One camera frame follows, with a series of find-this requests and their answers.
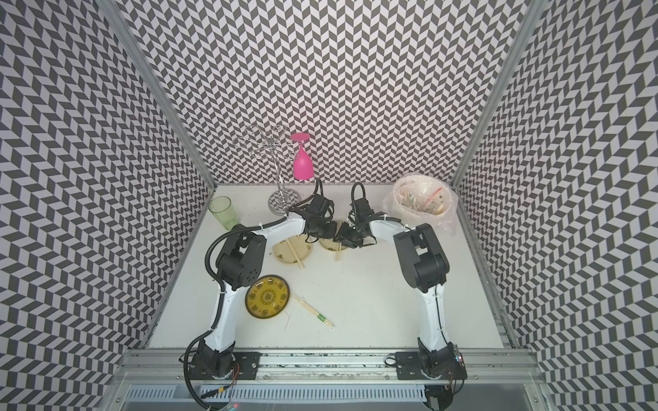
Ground green transparent plastic cup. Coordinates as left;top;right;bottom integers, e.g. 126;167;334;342
208;196;239;231

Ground cream plate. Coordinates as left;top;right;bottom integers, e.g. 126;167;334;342
272;236;313;265
319;238;338;252

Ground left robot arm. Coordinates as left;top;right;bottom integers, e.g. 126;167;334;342
180;179;332;383

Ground cream plate right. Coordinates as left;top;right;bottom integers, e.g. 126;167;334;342
319;238;338;252

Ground chopsticks green label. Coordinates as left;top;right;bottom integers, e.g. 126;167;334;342
291;293;335;329

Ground cream plate front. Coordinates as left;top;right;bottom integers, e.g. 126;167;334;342
272;236;313;265

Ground metal glass holder stand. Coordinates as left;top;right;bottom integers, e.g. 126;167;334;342
231;123;300;216

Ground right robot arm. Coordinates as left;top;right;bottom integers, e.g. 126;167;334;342
334;183;468;382

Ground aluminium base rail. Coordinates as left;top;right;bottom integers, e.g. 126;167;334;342
99;349;554;410

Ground pink plastic wine glass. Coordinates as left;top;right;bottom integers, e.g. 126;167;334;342
291;133;315;181

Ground white trash bucket with bag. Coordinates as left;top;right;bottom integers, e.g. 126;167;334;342
382;173;459;236

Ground yellow green patterned plate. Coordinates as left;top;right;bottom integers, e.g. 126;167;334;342
245;275;291;320

